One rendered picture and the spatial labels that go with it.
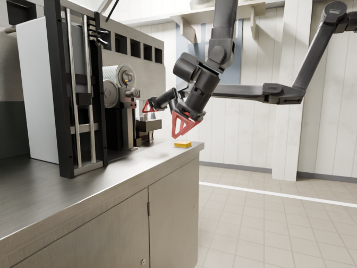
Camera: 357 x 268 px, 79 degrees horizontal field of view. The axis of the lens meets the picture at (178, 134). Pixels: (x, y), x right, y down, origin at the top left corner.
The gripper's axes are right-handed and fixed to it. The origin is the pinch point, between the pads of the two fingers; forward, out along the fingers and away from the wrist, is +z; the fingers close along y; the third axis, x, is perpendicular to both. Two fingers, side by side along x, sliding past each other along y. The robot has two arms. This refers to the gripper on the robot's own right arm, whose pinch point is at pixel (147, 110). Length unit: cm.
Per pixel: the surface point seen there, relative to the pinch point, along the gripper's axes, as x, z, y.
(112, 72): 21.2, 0.0, -12.7
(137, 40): 63, 13, 44
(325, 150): -109, -61, 271
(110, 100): 8.3, 3.6, -17.7
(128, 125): -4.4, 5.0, -11.6
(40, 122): 7.1, 19.1, -42.6
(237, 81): 36, 3, 252
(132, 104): 3.0, -2.0, -11.9
